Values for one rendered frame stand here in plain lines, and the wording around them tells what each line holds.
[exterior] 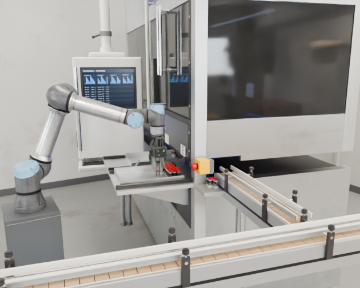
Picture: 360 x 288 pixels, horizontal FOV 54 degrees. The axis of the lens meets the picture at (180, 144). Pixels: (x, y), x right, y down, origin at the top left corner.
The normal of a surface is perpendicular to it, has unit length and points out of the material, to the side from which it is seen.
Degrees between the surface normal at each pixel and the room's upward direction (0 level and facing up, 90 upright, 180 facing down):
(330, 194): 90
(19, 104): 90
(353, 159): 90
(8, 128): 90
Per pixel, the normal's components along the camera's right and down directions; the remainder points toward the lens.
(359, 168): -0.87, 0.11
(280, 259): 0.30, 0.20
